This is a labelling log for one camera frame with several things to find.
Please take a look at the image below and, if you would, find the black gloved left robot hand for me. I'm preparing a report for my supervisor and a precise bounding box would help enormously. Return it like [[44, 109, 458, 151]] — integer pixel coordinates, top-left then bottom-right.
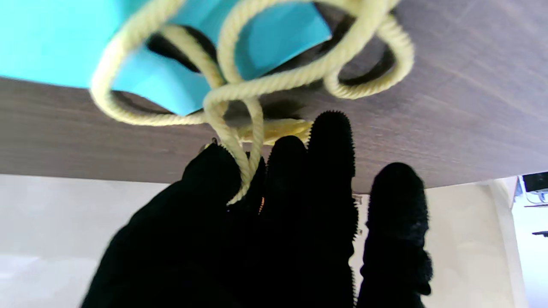
[[80, 110, 434, 308]]

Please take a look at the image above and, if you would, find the teal luggage tag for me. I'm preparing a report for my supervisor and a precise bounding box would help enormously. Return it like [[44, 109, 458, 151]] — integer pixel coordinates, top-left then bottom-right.
[[0, 0, 333, 116]]

